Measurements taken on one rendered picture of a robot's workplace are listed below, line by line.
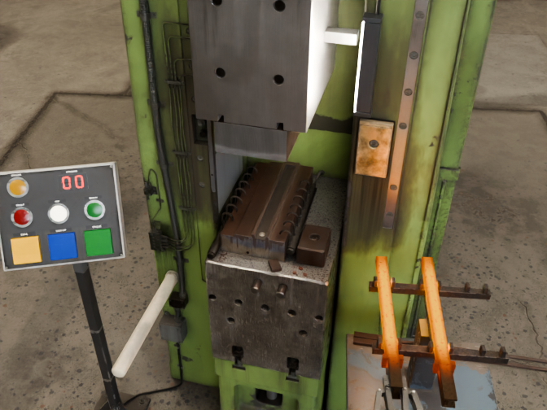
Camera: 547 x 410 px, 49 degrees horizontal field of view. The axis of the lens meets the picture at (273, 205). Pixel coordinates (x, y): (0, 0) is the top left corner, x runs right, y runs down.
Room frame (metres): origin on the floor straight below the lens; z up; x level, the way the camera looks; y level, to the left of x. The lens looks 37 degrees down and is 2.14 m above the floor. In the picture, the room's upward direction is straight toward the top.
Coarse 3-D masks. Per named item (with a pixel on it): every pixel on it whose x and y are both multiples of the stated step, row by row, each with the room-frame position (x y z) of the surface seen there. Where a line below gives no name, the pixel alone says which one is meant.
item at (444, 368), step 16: (432, 272) 1.18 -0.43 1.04; (432, 288) 1.12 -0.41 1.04; (432, 304) 1.06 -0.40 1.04; (432, 320) 1.01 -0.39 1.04; (432, 336) 0.97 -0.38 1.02; (448, 352) 0.91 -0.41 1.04; (432, 368) 0.88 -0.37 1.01; (448, 368) 0.87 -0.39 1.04; (448, 384) 0.82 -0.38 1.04; (448, 400) 0.78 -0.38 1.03
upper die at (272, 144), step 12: (216, 132) 1.40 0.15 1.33; (228, 132) 1.39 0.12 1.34; (240, 132) 1.39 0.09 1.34; (252, 132) 1.38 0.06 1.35; (264, 132) 1.37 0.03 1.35; (276, 132) 1.36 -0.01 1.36; (288, 132) 1.37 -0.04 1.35; (216, 144) 1.40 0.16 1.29; (228, 144) 1.39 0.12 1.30; (240, 144) 1.39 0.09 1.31; (252, 144) 1.38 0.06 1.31; (264, 144) 1.37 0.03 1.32; (276, 144) 1.36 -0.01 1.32; (288, 144) 1.37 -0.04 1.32; (252, 156) 1.38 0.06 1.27; (264, 156) 1.37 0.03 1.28; (276, 156) 1.36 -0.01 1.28; (288, 156) 1.38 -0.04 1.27
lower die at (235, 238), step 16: (256, 176) 1.72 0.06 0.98; (272, 176) 1.70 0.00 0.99; (304, 176) 1.70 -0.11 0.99; (256, 192) 1.61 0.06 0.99; (272, 192) 1.59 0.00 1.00; (288, 192) 1.61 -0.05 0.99; (304, 192) 1.63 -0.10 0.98; (240, 208) 1.53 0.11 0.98; (256, 208) 1.52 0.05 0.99; (288, 208) 1.52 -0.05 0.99; (240, 224) 1.44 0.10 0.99; (256, 224) 1.43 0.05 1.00; (272, 224) 1.43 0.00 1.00; (288, 224) 1.44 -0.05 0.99; (224, 240) 1.40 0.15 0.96; (240, 240) 1.39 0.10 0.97; (256, 240) 1.38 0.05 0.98; (272, 240) 1.36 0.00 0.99; (288, 240) 1.40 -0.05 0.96; (256, 256) 1.38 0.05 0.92; (272, 256) 1.36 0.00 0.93
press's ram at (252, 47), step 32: (192, 0) 1.41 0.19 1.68; (224, 0) 1.39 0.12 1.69; (256, 0) 1.37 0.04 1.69; (288, 0) 1.35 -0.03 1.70; (320, 0) 1.44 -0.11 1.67; (192, 32) 1.41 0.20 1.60; (224, 32) 1.39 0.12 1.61; (256, 32) 1.37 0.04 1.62; (288, 32) 1.35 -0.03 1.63; (320, 32) 1.46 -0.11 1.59; (352, 32) 1.52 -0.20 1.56; (192, 64) 1.42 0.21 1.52; (224, 64) 1.39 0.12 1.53; (256, 64) 1.37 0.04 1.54; (288, 64) 1.35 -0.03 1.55; (320, 64) 1.49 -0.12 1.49; (224, 96) 1.40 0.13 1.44; (256, 96) 1.37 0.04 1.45; (288, 96) 1.35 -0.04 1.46; (320, 96) 1.52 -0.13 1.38; (288, 128) 1.35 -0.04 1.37
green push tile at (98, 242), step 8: (88, 232) 1.33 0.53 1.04; (96, 232) 1.34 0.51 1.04; (104, 232) 1.34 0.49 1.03; (88, 240) 1.32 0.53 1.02; (96, 240) 1.33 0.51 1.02; (104, 240) 1.33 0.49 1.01; (88, 248) 1.31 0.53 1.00; (96, 248) 1.31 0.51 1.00; (104, 248) 1.32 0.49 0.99; (112, 248) 1.32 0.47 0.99
